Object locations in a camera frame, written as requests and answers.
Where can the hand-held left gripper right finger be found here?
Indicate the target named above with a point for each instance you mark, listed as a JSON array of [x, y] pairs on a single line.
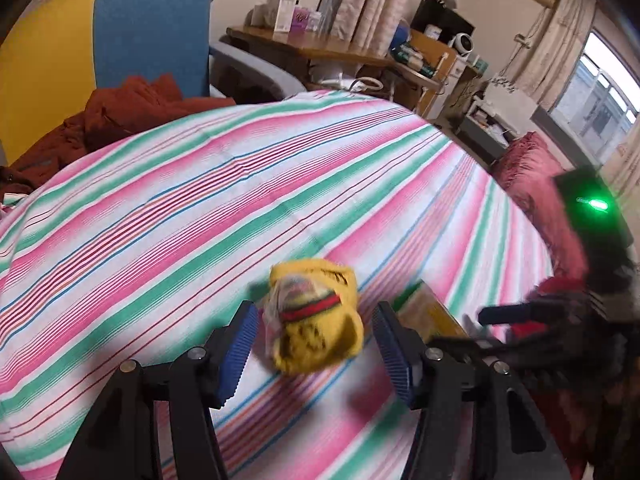
[[395, 355]]

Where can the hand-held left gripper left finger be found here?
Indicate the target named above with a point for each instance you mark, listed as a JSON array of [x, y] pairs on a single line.
[[240, 355]]

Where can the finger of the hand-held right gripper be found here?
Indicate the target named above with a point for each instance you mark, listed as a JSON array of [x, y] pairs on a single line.
[[475, 346], [505, 314]]

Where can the beige carton box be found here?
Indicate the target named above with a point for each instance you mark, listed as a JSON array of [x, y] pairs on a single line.
[[430, 312]]

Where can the red quilt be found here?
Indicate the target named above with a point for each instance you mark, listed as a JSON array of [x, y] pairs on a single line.
[[530, 170]]

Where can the balcony window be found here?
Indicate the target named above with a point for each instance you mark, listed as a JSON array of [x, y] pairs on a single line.
[[595, 100]]

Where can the white storage rack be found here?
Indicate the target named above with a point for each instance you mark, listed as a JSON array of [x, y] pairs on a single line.
[[500, 115]]

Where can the pink green striped bedsheet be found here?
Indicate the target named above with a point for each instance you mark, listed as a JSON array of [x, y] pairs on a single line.
[[200, 210]]

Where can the plain beige curtain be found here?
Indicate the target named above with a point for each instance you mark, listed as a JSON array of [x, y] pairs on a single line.
[[555, 50]]

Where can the small white fan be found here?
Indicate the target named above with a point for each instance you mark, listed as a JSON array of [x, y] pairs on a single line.
[[462, 42]]

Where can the black shelf unit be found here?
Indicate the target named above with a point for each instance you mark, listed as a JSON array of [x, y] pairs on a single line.
[[440, 17]]

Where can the rust red blanket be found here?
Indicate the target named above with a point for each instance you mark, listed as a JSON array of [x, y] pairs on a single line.
[[125, 110]]

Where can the wooden desk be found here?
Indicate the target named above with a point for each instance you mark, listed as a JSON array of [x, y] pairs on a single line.
[[310, 50]]

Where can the patterned beige curtain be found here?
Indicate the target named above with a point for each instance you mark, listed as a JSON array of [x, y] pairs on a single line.
[[370, 0]]

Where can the small purple box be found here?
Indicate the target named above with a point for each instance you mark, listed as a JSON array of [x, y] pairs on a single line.
[[302, 17]]

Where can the grey yellow blue headboard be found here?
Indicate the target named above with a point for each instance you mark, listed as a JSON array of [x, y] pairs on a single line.
[[140, 25]]

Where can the white carton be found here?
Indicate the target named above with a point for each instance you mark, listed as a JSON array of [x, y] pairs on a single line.
[[284, 7]]

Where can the grey bed rail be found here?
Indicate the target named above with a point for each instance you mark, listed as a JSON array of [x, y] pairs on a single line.
[[255, 70]]

